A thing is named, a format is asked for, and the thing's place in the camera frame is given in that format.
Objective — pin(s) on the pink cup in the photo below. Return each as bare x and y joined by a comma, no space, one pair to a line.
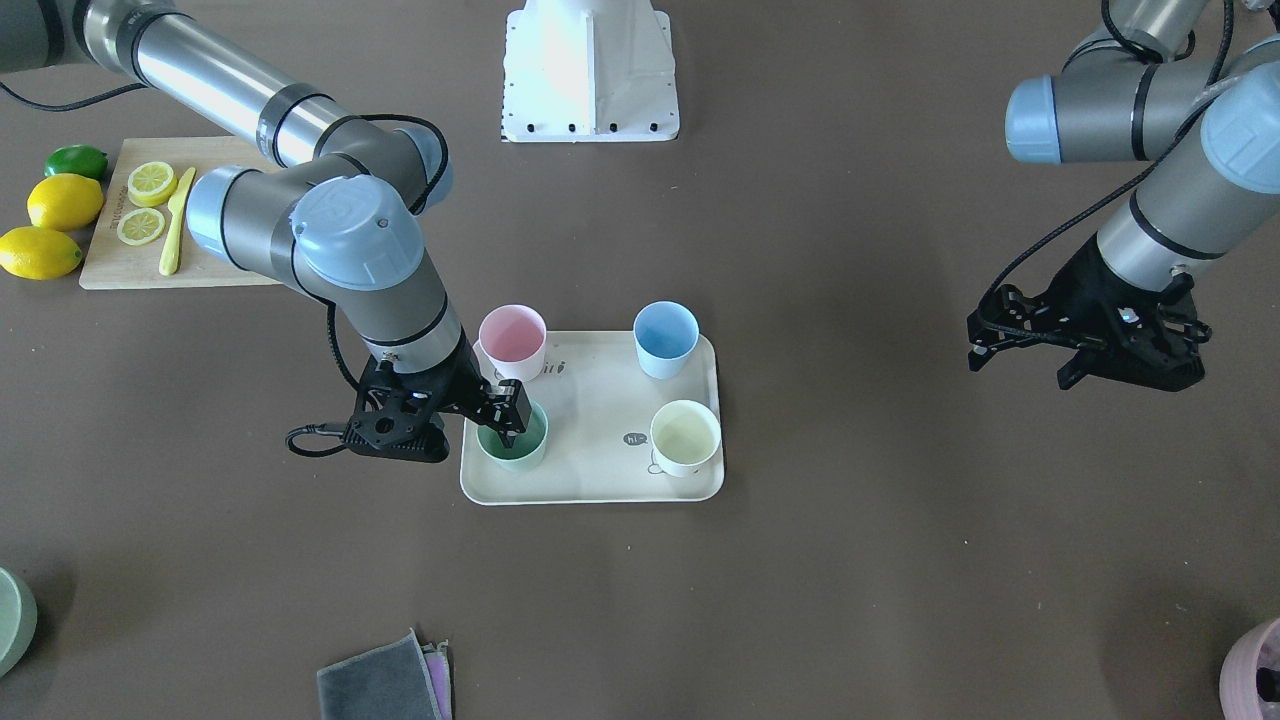
514,338

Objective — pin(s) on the cream white cup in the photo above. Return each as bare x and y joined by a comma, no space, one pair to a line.
685,435

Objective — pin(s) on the green lime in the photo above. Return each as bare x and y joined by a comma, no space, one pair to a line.
79,159

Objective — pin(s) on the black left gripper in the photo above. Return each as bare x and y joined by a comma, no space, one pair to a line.
1087,281

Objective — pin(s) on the green bowl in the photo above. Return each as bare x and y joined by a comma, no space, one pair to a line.
19,616

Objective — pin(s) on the yellow plastic knife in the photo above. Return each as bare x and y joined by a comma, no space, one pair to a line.
169,261

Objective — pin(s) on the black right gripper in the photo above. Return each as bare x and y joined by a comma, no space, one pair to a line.
462,381

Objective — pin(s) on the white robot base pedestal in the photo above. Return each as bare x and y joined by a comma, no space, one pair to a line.
589,71

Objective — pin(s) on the yellow lemon near board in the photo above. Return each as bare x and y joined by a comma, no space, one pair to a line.
65,202

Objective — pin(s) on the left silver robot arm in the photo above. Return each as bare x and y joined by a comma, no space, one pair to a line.
1207,130

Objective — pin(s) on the cream plastic tray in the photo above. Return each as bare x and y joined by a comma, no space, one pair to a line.
600,405

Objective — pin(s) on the grey folded cloth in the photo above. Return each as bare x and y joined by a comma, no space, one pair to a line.
406,679

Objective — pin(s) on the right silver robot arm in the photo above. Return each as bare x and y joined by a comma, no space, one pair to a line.
338,221

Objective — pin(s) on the pink mixing bowl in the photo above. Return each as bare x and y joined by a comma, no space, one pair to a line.
1248,678

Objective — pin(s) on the green cup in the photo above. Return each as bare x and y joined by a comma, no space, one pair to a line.
527,449

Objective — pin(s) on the blue cup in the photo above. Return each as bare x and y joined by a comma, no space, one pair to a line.
665,334

